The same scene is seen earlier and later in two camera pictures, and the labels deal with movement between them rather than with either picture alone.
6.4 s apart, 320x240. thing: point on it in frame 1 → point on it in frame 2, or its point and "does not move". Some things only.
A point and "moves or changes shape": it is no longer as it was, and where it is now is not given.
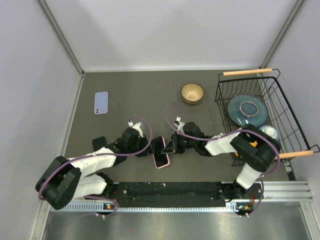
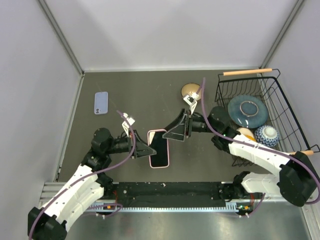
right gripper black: (171, 146) → (183, 123)
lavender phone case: (101, 103) does not move
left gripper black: (144, 141) does not move
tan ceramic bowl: (192, 93) does not move
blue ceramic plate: (247, 109) does not move
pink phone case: (161, 159) moves or changes shape
